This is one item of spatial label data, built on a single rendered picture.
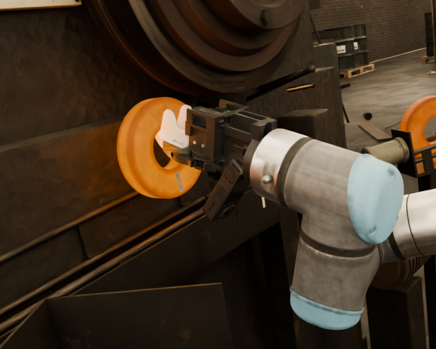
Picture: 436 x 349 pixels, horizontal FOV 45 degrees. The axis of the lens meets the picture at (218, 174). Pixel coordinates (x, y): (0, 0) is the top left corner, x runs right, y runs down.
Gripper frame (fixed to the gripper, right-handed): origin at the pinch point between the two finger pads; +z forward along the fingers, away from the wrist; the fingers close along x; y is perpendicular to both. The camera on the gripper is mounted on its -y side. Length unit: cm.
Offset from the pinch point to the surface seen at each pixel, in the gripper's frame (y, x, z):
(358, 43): -161, -985, 463
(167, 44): 12.9, -3.8, 2.9
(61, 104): 2.7, 7.0, 15.9
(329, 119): -6.4, -45.4, -3.3
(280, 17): 16.6, -21.8, -4.8
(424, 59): -187, -1074, 350
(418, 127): -9, -63, -16
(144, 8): 18.2, -0.8, 4.4
